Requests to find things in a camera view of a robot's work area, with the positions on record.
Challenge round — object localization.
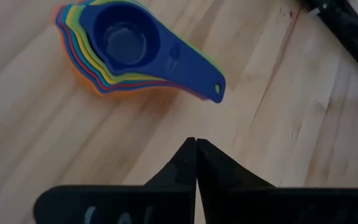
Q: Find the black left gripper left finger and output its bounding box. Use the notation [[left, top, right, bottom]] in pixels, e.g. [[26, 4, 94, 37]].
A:
[[32, 137, 198, 224]]

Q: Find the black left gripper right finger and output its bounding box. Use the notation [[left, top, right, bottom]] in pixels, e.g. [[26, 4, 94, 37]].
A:
[[196, 138, 358, 224]]

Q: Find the light blue measuring cup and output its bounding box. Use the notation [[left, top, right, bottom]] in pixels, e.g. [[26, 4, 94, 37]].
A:
[[61, 1, 127, 88]]

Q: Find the dark blue measuring cup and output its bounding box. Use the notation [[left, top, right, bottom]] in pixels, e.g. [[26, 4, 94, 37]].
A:
[[78, 2, 227, 104]]

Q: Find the orange measuring cup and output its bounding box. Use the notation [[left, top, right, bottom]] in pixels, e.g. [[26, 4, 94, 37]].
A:
[[52, 4, 180, 100]]

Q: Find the green measuring cup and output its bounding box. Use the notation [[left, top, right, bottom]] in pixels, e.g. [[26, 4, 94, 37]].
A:
[[73, 0, 226, 80]]

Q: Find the yellow measuring cup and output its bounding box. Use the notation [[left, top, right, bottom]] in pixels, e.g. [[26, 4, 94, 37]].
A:
[[65, 0, 167, 82]]

